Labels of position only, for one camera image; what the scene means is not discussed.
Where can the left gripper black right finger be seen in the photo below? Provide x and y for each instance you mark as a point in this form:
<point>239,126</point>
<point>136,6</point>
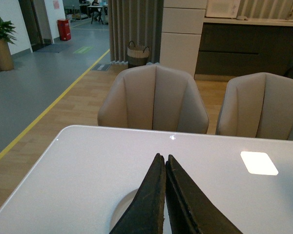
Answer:
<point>189,209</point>

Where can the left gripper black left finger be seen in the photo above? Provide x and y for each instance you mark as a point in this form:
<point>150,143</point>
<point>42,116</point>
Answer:
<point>145,215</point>

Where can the white round plate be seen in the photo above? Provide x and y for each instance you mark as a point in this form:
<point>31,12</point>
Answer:
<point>125,203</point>

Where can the beige chair left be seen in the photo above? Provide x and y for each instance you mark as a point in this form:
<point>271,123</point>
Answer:
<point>154,97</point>

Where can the beige chair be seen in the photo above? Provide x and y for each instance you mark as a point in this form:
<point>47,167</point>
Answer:
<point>258,105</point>
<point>154,97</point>

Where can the beige chair right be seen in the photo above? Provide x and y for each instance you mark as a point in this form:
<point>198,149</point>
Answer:
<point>258,105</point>

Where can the dark kitchen counter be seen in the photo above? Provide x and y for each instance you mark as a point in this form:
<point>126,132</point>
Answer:
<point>241,49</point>

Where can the white tall cabinet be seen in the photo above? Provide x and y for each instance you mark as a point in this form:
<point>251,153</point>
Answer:
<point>182,26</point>

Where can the grey curtain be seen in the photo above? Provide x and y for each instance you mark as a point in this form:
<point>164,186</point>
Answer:
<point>135,20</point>

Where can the potted green plant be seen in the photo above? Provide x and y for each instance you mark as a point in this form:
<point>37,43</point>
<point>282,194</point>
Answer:
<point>6,36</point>

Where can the woven basket with handles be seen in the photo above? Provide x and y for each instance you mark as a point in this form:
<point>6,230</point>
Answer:
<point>137,55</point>

